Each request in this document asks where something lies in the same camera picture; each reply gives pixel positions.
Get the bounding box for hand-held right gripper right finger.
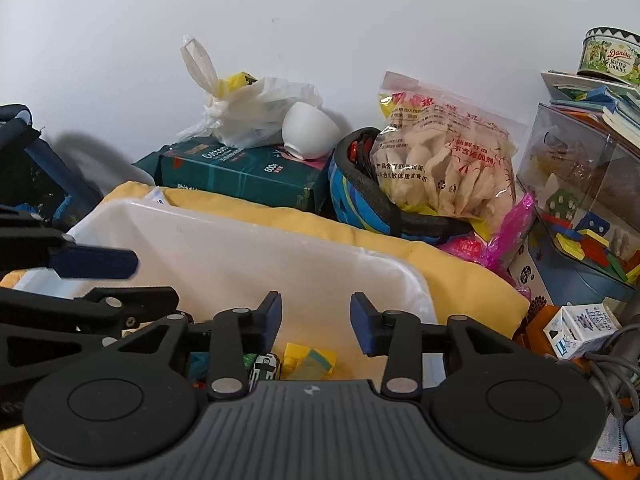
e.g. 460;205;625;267
350;291;531;402

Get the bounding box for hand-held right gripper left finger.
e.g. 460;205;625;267
100;291;284;401

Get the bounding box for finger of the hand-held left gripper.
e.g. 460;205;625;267
0;287;180;336
0;205;139;278

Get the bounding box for yellow brick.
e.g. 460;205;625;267
282;342;337;382

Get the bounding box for white toy race car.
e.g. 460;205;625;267
247;352;282;393

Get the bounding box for white plastic bin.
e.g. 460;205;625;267
12;199;438;396

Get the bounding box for yellow cloth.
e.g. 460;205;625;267
0;180;531;480

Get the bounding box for dark blue fabric bag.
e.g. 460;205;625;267
0;104;106;233

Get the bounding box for blue helmet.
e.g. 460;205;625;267
328;127;473;246

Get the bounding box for dark green tissue box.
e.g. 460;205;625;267
134;136;333;216

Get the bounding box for pink plastic bag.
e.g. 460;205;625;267
440;192;538;301

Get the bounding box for white dotted box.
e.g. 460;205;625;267
507;220;556;306

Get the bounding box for snack bag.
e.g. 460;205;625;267
370;71;518;221

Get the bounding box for white bowl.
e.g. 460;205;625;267
281;101;340;160

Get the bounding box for white plastic bag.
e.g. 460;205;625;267
177;35;325;150

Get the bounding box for small milk carton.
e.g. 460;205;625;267
544;304;621;361

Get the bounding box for clear plastic box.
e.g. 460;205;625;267
515;102;640;303

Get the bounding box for printed paper sheet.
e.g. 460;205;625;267
590;410;640;466

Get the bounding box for stack of books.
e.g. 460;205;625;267
541;71;640;143

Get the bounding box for round cookie tin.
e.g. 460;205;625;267
577;27;640;86

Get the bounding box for grey cables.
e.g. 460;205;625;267
545;290;640;421

